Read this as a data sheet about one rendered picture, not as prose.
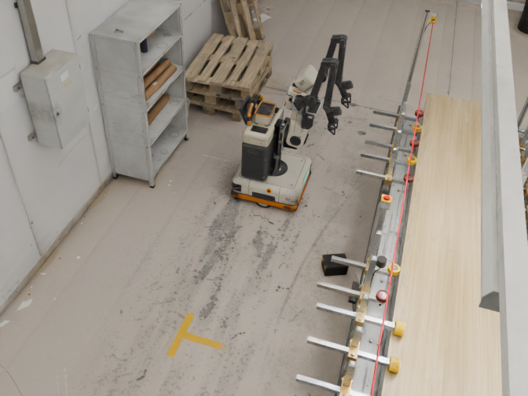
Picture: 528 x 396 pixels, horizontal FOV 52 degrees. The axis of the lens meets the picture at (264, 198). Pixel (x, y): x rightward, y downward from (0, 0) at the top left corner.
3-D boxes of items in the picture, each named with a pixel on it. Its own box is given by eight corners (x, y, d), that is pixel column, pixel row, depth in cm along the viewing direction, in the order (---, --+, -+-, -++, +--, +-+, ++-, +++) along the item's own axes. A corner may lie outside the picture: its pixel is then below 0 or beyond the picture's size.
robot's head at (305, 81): (292, 83, 455) (305, 73, 445) (298, 71, 470) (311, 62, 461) (303, 96, 459) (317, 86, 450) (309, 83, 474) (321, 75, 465)
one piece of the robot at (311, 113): (295, 127, 478) (298, 106, 463) (303, 111, 498) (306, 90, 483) (313, 131, 475) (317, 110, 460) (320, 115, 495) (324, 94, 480)
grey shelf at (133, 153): (112, 178, 550) (87, 33, 446) (152, 130, 615) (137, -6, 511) (153, 188, 541) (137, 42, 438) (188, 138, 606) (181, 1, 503)
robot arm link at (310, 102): (324, 53, 422) (320, 58, 415) (340, 58, 421) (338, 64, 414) (307, 99, 453) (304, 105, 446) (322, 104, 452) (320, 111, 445)
